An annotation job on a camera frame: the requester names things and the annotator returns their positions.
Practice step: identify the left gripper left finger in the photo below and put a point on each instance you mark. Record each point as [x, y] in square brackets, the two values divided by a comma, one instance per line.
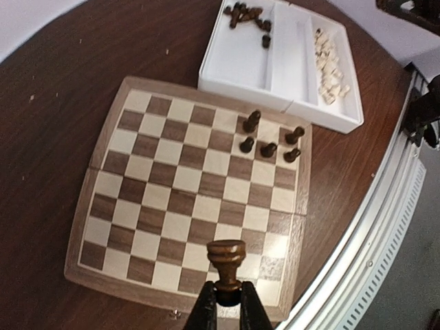
[204, 313]

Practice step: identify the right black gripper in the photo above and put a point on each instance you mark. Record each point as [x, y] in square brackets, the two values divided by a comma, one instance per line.
[423, 13]

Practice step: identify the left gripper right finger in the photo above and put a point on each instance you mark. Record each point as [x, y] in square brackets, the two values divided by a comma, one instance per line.
[252, 313]

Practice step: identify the dark chess pawn piece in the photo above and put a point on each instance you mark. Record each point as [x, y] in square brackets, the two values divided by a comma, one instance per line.
[292, 155]

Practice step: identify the dark chess rook piece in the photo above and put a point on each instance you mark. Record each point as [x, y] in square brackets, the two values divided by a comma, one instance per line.
[293, 137]

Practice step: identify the white chess pieces pile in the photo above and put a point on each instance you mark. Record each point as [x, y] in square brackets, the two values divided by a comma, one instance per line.
[327, 63]

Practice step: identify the dark chess pieces pile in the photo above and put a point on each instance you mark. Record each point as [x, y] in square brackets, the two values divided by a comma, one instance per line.
[240, 12]

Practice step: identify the wooden chessboard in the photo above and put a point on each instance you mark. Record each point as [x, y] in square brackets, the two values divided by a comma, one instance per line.
[167, 177]

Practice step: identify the white divided plastic tray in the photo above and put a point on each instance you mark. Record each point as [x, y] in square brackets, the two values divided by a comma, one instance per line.
[283, 77]

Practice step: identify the aluminium frame rail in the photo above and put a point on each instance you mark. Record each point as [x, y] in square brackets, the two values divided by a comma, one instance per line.
[345, 287]

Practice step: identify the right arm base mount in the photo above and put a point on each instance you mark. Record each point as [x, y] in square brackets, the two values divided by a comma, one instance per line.
[421, 122]

